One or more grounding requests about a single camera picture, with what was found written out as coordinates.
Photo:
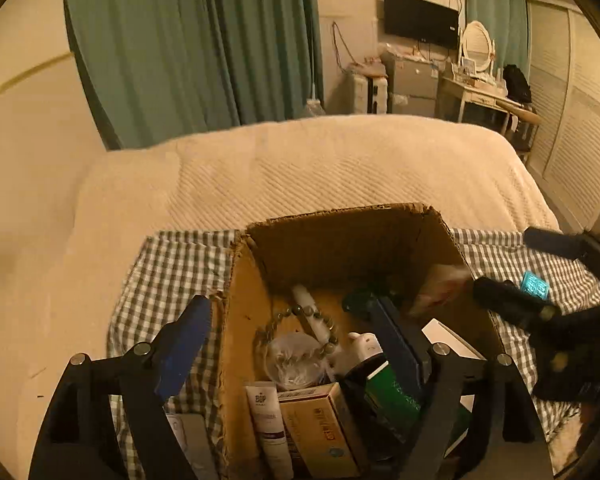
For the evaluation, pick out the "white vanity table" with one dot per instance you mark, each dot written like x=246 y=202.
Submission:
x=465 y=92

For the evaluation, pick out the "pink item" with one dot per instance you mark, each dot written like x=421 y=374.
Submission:
x=440 y=287

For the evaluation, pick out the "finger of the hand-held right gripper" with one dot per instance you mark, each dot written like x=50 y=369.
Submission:
x=505 y=300
x=555 y=245

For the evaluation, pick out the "white suitcase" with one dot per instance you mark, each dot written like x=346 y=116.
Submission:
x=365 y=90

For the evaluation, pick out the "green medicine box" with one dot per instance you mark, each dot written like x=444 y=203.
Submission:
x=395 y=400

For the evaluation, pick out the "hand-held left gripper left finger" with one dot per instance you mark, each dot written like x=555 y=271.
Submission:
x=187 y=340

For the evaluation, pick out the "black wall television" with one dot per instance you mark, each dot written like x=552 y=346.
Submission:
x=420 y=20

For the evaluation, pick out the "white flat packet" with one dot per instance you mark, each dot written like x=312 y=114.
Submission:
x=192 y=442

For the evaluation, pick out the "grey cabinet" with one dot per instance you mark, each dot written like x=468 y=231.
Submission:
x=412 y=82

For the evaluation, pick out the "wooden stool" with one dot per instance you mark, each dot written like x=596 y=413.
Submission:
x=522 y=120

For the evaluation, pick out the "cardboard box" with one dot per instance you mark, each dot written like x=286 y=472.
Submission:
x=330 y=250

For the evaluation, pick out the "clear plastic bag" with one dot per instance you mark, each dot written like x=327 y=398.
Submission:
x=295 y=365

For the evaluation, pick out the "white slim tube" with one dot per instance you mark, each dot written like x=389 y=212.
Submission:
x=305 y=300

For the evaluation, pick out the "white star plush toy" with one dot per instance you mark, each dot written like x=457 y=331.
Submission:
x=365 y=350

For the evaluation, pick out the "grey checked cloth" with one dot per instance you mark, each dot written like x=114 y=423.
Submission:
x=180 y=270

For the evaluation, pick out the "black bag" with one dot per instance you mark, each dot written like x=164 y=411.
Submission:
x=517 y=85

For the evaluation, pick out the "teal packet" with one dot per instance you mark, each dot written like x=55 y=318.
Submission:
x=535 y=286

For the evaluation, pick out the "dark green object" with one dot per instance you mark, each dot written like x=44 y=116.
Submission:
x=357 y=302

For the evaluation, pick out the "white tube with brown label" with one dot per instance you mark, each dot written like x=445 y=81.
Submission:
x=267 y=415

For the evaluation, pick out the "white louvred wardrobe doors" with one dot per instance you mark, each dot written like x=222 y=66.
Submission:
x=575 y=125

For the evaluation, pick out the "oval vanity mirror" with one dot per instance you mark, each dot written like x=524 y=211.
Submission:
x=477 y=42

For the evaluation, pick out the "white box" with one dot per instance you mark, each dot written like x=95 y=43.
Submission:
x=450 y=337

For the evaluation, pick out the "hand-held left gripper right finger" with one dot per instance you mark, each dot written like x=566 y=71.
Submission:
x=397 y=340

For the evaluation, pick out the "cream and orange medicine box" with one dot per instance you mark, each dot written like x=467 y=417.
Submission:
x=320 y=425

